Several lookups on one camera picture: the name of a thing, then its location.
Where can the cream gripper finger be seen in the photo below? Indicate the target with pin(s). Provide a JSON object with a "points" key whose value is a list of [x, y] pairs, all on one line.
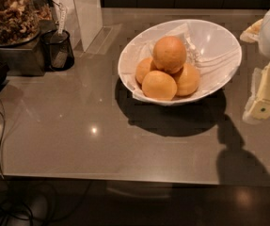
{"points": [[257, 108], [251, 34]]}

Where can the orange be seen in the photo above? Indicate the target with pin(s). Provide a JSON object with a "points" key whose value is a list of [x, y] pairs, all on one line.
{"points": [[187, 80], [169, 54], [145, 66], [159, 85]]}

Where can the white tilted bowl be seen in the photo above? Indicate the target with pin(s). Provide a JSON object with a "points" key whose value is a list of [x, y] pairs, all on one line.
{"points": [[216, 44]]}

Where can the white upright panel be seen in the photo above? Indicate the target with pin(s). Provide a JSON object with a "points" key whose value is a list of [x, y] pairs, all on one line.
{"points": [[84, 20]]}

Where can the white tag utensil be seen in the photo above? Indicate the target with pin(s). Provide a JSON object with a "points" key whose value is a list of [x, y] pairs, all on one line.
{"points": [[62, 18]]}

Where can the black mesh cup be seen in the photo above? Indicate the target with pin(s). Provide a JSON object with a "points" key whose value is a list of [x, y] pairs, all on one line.
{"points": [[57, 50]]}

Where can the glass jar of nuts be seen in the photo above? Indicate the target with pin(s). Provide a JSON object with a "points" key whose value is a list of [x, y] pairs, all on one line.
{"points": [[18, 22]]}

